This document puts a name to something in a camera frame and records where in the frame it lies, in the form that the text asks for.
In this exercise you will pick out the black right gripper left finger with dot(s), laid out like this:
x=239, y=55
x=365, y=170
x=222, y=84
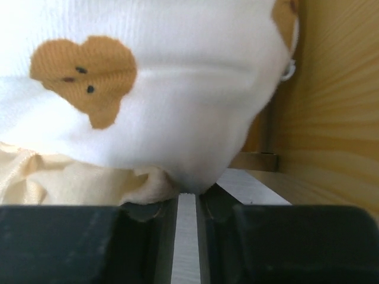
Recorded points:
x=88, y=244

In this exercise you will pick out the wooden pet bed frame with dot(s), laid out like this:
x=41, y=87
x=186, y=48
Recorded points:
x=317, y=140

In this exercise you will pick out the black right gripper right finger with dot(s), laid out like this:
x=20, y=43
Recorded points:
x=241, y=243

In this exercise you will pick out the bear print white cushion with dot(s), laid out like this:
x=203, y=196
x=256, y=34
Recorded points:
x=107, y=102

